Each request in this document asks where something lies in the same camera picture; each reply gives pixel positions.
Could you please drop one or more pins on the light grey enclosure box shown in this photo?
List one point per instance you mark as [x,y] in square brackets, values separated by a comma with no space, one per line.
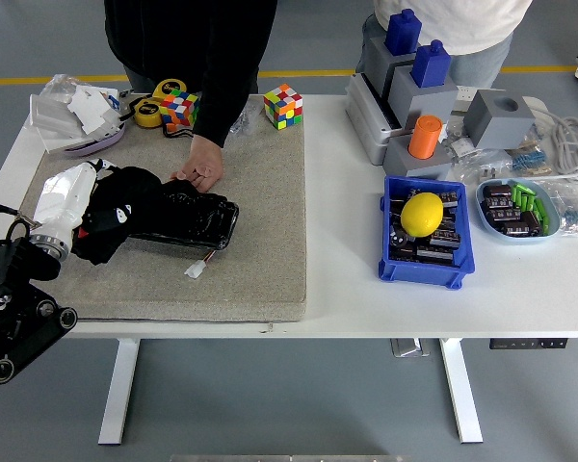
[366,120]

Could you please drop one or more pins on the orange cylinder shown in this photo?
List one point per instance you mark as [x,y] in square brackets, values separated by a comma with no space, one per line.
[425,137]

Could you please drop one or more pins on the white flat plate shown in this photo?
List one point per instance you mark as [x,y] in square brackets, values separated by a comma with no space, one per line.
[62,143]

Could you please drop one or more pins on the person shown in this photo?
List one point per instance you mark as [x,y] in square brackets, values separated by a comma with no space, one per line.
[173,29]
[472,24]

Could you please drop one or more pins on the grey-brown mat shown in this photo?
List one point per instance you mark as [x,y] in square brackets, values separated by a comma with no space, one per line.
[173,289]

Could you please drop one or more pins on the clear bag with plug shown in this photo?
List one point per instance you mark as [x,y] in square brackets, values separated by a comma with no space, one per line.
[481,166]

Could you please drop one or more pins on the green battery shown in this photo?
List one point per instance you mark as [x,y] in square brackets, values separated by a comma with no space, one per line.
[516,199]
[524,187]
[539,208]
[531,202]
[523,202]

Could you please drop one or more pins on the black rag with red patch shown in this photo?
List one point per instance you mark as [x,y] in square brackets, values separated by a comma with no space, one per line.
[125,185]

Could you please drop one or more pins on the grey block with round hole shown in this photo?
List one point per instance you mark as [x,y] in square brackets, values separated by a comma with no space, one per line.
[491,122]

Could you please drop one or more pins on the crumpled clear plastic bag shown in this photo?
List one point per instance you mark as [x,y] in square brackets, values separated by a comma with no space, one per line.
[60,85]

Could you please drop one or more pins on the person's left forearm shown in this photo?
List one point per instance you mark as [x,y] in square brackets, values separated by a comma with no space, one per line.
[221,110]

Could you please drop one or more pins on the grey box under table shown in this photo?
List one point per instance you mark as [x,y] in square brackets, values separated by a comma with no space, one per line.
[407,347]

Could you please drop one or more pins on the white switch plate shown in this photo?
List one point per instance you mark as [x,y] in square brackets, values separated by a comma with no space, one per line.
[53,113]

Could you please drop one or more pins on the white cardboard piece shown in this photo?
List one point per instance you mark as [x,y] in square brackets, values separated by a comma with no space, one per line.
[90,110]

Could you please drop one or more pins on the multicolour puzzle cube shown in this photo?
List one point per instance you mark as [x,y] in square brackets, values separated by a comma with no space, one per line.
[179,110]
[283,107]

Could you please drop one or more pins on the white power strip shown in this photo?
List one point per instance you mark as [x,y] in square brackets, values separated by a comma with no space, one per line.
[464,92]

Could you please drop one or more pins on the person's left hand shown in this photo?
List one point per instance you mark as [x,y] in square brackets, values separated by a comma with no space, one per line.
[207,161]

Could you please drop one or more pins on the black table control panel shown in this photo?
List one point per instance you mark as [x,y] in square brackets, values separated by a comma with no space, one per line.
[510,343]

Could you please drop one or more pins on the white table leg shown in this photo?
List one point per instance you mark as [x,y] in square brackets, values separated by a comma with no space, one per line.
[462,394]
[118,394]

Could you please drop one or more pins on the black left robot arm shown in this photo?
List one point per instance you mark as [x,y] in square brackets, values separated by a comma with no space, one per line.
[9,337]

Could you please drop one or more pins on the blue plastic bin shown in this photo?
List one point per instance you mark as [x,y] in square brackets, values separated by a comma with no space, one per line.
[424,276]

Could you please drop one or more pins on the clear bag of screws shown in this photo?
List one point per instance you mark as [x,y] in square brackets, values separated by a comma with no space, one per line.
[244,120]

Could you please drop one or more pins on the light blue dish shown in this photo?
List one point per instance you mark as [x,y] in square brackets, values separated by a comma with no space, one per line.
[515,239]

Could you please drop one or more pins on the clear bag of blue resistors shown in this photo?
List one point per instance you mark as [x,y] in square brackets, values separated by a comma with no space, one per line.
[570,212]

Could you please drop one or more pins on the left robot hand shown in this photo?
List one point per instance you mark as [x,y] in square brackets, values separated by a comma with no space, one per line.
[62,197]

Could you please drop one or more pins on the yellow tape measure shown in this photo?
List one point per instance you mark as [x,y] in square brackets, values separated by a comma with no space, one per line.
[147,113]
[167,87]

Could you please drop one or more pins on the purple tray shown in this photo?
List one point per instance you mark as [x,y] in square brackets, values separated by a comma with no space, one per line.
[96,146]

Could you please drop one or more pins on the low grey holder block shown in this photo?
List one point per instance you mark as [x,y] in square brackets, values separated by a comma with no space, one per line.
[414,168]

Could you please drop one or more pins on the blue bottle-shaped block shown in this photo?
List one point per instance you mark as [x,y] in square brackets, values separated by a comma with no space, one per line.
[431,65]
[403,31]

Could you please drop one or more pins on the yellow lemon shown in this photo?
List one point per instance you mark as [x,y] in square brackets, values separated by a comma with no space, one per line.
[421,214]

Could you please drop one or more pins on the clear bag of metal parts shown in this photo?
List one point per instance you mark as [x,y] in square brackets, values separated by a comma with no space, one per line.
[457,144]

